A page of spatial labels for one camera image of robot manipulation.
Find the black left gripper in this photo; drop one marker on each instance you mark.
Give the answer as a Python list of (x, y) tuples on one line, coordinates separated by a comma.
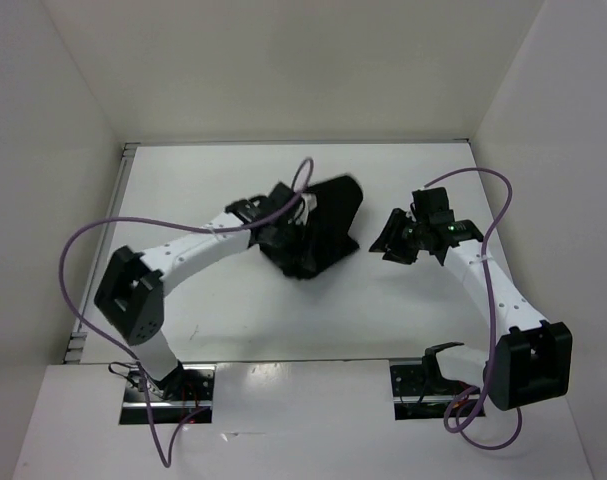
[(300, 247)]

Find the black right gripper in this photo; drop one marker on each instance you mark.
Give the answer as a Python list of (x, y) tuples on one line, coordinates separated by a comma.
[(390, 235)]

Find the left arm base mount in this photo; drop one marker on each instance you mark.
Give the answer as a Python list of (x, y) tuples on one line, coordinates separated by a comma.
[(191, 399)]

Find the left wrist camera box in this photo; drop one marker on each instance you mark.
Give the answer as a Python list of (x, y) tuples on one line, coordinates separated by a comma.
[(283, 195)]

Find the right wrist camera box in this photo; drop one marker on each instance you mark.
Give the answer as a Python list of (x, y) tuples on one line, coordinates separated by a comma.
[(431, 206)]

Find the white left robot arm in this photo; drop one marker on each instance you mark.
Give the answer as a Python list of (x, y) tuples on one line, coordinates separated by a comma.
[(134, 285)]

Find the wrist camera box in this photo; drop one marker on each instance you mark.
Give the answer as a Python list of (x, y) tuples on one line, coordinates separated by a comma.
[(431, 206), (283, 195)]

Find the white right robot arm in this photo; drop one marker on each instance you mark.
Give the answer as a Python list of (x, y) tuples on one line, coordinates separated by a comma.
[(531, 359)]

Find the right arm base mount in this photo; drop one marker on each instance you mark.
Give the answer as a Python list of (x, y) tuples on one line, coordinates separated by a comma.
[(414, 397)]

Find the black skirt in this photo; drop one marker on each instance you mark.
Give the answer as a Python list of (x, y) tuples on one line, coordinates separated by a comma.
[(327, 240)]

